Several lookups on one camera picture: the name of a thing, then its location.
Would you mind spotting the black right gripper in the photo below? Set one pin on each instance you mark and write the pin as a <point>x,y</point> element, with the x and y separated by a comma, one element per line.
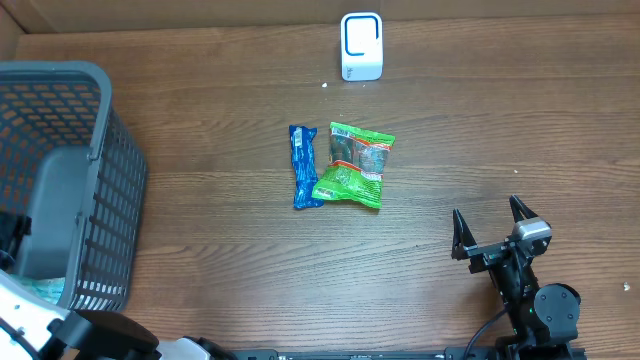
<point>462,246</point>

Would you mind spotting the green snack bag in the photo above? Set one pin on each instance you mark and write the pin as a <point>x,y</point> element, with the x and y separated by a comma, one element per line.
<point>356,168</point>

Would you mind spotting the light blue snack packet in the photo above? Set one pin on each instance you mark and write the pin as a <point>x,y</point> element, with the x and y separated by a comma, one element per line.
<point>49,290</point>

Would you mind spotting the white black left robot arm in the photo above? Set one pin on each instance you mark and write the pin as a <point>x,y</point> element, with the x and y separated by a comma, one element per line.
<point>36,329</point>

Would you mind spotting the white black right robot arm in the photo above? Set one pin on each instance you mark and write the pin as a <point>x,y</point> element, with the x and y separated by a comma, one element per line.
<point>537,322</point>

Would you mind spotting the white barcode scanner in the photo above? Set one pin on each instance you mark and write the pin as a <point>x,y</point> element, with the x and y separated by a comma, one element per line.
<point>361,46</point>

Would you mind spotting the grey plastic basket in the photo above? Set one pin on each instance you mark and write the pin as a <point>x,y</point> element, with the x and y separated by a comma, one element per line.
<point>70,165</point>

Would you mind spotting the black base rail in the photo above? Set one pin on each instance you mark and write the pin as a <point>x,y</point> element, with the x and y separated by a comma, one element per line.
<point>400,354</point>

